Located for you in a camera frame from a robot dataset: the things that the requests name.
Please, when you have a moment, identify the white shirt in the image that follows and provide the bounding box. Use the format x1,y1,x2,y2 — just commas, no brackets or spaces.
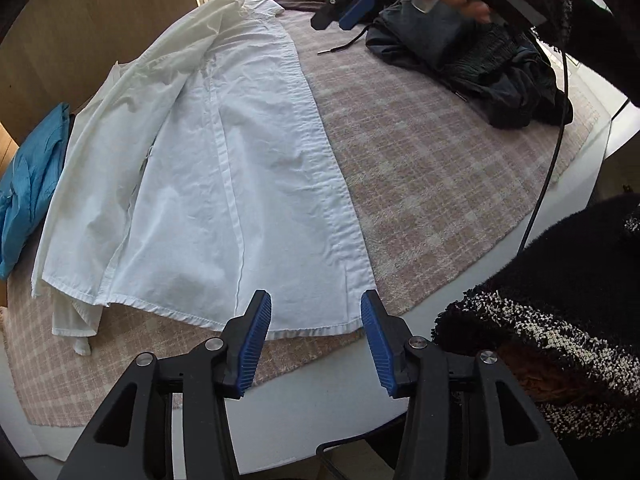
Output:
32,0,374,353

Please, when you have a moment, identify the large light wooden board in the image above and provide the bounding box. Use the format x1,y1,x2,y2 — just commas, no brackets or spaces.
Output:
1,0,196,143

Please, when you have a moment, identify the black cable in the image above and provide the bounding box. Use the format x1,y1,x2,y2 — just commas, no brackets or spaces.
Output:
314,44,633,480

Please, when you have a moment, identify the pink plaid tablecloth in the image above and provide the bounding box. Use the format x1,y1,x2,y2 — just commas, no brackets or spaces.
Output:
2,11,600,427

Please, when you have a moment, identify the blue striped garment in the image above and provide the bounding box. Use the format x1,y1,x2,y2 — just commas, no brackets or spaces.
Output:
0,103,72,281

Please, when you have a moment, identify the black garment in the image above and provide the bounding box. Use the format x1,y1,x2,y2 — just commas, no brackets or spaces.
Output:
366,0,573,129

